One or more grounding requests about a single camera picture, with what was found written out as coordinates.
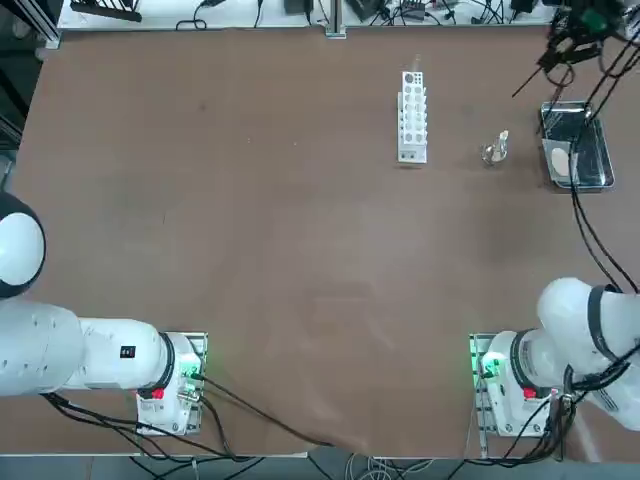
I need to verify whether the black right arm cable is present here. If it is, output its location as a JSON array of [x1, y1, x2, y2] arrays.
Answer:
[[568, 64, 640, 296]]

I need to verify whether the aluminium corner post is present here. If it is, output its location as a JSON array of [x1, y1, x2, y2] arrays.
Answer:
[[29, 0, 62, 50]]

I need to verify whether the white test tube rack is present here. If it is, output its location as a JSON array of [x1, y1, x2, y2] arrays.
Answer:
[[397, 71, 430, 165]]

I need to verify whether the thick aluminium frame post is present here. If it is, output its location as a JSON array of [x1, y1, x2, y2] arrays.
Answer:
[[324, 0, 348, 39]]

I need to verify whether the black tripod stand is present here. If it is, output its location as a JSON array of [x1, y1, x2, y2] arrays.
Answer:
[[512, 42, 634, 121]]

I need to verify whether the white side bench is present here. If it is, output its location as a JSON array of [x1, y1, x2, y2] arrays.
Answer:
[[57, 0, 640, 29]]

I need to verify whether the steel tray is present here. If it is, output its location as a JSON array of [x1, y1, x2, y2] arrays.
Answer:
[[539, 99, 616, 191]]

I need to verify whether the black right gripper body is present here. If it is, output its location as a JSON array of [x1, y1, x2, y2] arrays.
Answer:
[[549, 0, 629, 51]]

